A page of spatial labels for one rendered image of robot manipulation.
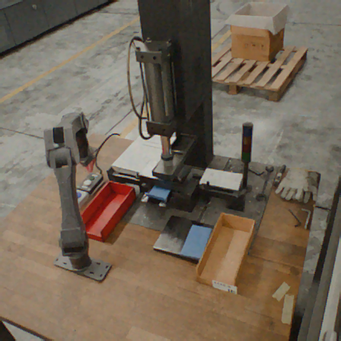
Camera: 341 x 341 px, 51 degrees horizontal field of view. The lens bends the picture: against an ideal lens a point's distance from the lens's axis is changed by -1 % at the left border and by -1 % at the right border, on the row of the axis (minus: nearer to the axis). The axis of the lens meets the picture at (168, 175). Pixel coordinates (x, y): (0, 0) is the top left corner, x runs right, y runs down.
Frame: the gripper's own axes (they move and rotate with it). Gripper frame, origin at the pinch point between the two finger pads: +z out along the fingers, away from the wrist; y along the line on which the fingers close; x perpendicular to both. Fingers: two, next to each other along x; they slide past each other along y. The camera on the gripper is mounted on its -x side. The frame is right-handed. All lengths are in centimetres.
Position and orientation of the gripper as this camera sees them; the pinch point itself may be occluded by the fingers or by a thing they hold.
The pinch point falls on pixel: (90, 170)
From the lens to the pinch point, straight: 154.4
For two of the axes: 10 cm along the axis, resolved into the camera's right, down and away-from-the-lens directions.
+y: -4.0, 6.2, -6.7
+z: 1.0, 7.6, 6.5
